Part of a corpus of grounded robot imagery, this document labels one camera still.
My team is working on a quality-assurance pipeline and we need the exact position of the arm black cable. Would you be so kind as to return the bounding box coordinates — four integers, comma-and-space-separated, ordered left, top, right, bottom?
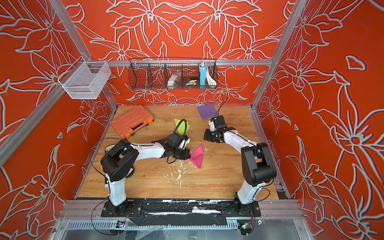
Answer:
216, 97, 229, 118
172, 119, 188, 138

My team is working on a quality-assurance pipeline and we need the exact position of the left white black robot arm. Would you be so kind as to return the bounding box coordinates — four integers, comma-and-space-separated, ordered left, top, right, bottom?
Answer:
101, 138, 191, 218

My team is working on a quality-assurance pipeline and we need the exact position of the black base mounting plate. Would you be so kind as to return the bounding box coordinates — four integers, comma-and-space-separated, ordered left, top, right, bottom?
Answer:
101, 199, 261, 229

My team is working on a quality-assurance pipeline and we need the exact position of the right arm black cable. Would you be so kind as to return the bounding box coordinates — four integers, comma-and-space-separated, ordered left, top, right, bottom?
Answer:
216, 97, 229, 118

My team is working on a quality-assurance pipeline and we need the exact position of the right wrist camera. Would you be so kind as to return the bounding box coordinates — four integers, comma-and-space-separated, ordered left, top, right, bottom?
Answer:
209, 116, 227, 132

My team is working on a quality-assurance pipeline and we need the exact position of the light blue box in basket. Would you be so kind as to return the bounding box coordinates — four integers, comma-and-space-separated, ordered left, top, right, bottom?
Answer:
200, 63, 207, 89

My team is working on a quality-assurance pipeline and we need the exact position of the purple square paper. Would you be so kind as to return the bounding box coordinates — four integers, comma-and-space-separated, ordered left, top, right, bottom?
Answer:
197, 104, 218, 120

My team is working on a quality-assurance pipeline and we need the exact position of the small black box in basket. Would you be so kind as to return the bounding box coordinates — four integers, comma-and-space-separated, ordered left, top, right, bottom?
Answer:
182, 77, 200, 87

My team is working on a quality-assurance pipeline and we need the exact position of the white cable in basket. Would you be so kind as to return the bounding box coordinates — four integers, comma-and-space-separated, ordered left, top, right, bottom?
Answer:
205, 69, 217, 88

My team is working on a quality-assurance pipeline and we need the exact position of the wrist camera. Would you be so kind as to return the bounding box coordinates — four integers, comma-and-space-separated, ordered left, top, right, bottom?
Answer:
166, 133, 190, 150
209, 116, 227, 132

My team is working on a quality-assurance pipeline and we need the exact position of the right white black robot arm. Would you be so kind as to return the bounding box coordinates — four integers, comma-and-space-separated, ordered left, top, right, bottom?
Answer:
204, 128, 277, 216

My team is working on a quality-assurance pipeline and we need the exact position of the clear acrylic wall bin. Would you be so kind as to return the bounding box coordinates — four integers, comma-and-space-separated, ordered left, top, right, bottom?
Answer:
59, 62, 111, 100

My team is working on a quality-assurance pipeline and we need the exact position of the lime green square paper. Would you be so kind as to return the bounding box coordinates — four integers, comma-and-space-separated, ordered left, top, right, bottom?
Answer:
174, 119, 190, 135

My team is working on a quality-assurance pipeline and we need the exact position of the magenta square paper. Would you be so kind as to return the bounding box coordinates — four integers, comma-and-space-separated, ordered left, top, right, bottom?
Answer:
190, 144, 204, 169

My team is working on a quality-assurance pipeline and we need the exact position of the orange plastic tool case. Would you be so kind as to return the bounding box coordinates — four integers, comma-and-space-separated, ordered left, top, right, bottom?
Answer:
111, 105, 155, 139

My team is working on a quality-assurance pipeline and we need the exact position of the black wire wall basket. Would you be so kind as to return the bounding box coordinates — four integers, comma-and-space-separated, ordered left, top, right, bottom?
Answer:
128, 58, 219, 90

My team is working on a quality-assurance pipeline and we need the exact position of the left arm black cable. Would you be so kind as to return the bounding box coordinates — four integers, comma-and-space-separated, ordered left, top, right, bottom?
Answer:
172, 119, 188, 138

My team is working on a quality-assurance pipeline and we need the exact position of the clear plastic bag in basket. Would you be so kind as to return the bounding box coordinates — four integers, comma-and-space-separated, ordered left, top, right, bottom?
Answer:
167, 72, 182, 90

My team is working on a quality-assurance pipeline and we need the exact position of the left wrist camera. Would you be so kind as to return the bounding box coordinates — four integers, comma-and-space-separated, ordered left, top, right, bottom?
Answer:
166, 133, 190, 150

